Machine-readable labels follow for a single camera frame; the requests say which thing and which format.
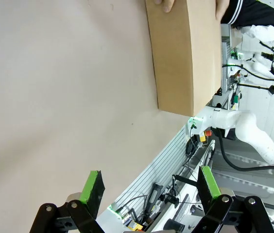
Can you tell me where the yellow emergency stop box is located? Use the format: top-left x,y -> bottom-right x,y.
199,130 -> 213,143

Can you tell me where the aluminium profile frame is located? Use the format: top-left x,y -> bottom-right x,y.
221,23 -> 240,98

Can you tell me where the small yellow box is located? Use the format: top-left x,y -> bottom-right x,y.
126,221 -> 143,232

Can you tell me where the black cylindrical cup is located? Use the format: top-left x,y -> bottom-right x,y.
164,218 -> 185,233

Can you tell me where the person's left hand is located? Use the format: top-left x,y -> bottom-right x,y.
215,0 -> 231,20

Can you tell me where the brown cardboard box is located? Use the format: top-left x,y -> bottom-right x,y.
144,0 -> 223,117

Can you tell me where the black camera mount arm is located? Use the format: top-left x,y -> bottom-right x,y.
160,173 -> 199,207

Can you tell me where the person's left forearm black sleeve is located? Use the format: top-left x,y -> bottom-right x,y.
221,0 -> 274,41

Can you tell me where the black handheld tool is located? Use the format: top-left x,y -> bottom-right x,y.
148,183 -> 163,215

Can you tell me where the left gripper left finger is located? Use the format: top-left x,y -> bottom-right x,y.
30,170 -> 105,233

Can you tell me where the black right arm cable sleeve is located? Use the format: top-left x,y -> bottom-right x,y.
215,128 -> 274,172

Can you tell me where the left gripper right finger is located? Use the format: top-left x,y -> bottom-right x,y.
190,166 -> 274,233

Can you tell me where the person's right hand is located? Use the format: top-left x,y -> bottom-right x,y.
153,0 -> 176,13

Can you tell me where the coiled black cable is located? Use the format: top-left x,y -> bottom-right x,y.
185,135 -> 199,156

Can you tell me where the grooved aluminium table frame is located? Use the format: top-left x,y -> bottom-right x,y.
114,125 -> 189,210

